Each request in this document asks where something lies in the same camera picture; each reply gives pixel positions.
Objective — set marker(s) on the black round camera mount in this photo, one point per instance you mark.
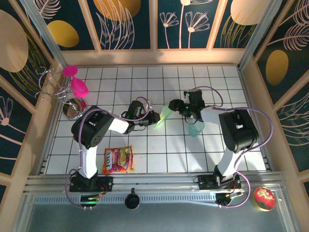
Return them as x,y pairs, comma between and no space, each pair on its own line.
132,201

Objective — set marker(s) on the teal translucent plastic cup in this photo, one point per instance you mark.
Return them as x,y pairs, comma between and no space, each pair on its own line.
195,130

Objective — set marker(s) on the pink plastic wine glasses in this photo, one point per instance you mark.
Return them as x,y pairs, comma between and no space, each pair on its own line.
80,87

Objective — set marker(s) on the aluminium frame post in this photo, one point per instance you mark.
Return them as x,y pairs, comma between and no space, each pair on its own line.
43,33
260,33

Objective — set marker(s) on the left circuit board with LED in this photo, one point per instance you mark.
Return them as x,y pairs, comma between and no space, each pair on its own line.
91,199

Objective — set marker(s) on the aluminium mounting rail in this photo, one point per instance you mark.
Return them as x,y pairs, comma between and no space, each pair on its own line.
154,180

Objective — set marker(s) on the round tin with red lid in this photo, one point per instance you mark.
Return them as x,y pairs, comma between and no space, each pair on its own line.
264,199

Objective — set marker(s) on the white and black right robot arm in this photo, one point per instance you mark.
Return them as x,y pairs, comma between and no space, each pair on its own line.
239,130

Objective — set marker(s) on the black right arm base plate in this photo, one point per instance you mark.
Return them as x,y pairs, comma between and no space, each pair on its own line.
205,182

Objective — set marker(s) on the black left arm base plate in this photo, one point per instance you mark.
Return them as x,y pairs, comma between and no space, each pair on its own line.
107,183

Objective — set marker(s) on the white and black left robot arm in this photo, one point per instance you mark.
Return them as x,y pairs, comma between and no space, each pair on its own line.
93,128

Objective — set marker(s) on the orange Fox's candy bag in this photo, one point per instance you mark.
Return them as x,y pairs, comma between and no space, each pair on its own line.
118,160

